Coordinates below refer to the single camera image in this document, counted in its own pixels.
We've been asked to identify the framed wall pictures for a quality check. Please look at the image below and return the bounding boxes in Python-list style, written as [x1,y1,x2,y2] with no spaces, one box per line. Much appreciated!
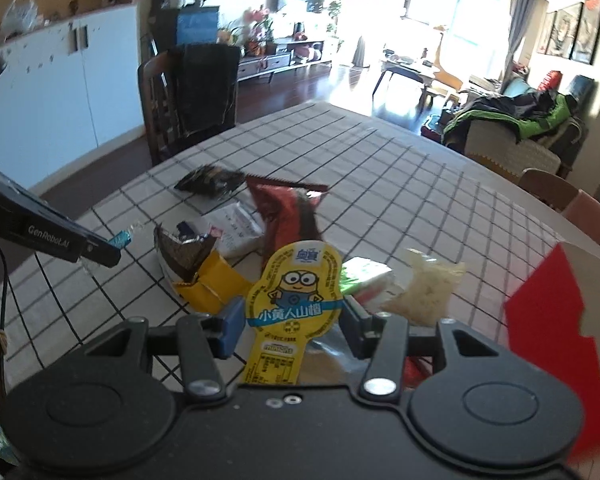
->
[536,0,600,65]

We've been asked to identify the dark coffee table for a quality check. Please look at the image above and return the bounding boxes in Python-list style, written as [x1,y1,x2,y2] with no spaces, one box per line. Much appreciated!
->
[372,58,464,101]

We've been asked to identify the green white snack packet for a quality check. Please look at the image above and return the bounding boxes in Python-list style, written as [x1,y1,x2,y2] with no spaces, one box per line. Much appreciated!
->
[339,257,394,304]

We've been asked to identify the tv console cabinet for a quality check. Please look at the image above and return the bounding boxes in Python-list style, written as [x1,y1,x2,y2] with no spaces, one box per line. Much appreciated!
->
[237,35,334,82]

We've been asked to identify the pale clear snack bag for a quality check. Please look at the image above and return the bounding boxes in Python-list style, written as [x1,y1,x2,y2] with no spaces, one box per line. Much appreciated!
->
[380,248,466,327]

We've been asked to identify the checkered white tablecloth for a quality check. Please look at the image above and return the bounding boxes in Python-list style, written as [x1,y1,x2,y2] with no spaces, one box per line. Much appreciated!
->
[0,103,576,384]

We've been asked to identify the black snack packet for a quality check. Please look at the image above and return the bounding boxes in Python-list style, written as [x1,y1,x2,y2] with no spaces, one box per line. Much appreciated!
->
[174,165,246,198]

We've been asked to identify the wooden chair with pink cloth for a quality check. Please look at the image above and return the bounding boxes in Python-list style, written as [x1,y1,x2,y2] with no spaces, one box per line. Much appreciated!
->
[518,168,600,244]

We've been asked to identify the white cabinet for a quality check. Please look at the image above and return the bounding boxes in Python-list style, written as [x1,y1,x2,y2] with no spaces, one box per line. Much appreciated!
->
[0,4,144,191]

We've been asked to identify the yellow black snack bag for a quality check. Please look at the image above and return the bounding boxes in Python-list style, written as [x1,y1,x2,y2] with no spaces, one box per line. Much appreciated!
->
[154,221,252,315]

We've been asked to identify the red brown chip bag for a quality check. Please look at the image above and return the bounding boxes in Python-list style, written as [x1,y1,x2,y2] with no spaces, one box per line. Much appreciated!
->
[245,174,329,260]

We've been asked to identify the red white cardboard box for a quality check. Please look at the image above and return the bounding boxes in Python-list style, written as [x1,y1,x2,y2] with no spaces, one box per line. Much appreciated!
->
[504,242,600,479]

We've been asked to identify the armchair with white cover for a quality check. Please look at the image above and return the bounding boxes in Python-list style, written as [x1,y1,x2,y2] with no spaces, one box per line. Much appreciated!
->
[464,118,586,183]

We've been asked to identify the black cloth on chair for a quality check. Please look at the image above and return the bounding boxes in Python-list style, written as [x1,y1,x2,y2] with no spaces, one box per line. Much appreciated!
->
[170,44,242,133]

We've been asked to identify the dark wooden chair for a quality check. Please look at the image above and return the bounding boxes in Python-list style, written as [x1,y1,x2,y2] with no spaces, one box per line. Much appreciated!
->
[137,51,189,166]

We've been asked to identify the green black jacket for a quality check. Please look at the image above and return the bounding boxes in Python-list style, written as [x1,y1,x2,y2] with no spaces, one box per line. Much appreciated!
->
[441,90,578,148]

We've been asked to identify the yellow minion snack pack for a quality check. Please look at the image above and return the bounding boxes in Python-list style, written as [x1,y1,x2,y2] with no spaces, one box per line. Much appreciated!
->
[242,240,343,386]

